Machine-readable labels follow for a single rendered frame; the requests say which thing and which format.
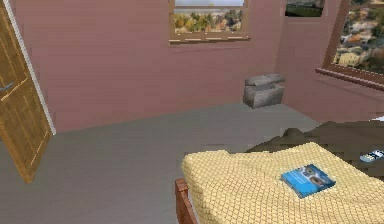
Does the grey open box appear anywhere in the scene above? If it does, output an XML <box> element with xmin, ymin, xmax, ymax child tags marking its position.
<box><xmin>242</xmin><ymin>73</ymin><xmax>286</xmax><ymax>110</ymax></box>

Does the wooden bed with yellow blanket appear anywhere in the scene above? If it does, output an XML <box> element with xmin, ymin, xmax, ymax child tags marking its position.
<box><xmin>174</xmin><ymin>141</ymin><xmax>384</xmax><ymax>224</ymax></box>

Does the blue book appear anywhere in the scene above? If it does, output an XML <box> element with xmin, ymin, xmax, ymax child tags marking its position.
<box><xmin>280</xmin><ymin>163</ymin><xmax>337</xmax><ymax>199</ymax></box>

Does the brown blanket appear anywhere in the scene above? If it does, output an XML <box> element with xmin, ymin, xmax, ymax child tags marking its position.
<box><xmin>245</xmin><ymin>120</ymin><xmax>384</xmax><ymax>182</ymax></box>

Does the brown wooden room door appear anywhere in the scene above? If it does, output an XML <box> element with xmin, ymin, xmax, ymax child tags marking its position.
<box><xmin>0</xmin><ymin>0</ymin><xmax>57</xmax><ymax>185</ymax></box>

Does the wide brown framed window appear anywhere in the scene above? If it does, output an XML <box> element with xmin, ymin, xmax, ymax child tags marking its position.
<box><xmin>315</xmin><ymin>0</ymin><xmax>384</xmax><ymax>92</ymax></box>

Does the small blue and white object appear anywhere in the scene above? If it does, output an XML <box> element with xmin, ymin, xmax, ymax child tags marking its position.
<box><xmin>359</xmin><ymin>149</ymin><xmax>384</xmax><ymax>164</ymax></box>

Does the dark framed wall picture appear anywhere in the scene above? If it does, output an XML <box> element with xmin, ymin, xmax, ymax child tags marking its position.
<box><xmin>284</xmin><ymin>0</ymin><xmax>326</xmax><ymax>18</ymax></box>

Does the grey door handle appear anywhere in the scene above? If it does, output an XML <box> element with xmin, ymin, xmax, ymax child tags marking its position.
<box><xmin>0</xmin><ymin>82</ymin><xmax>15</xmax><ymax>94</ymax></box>

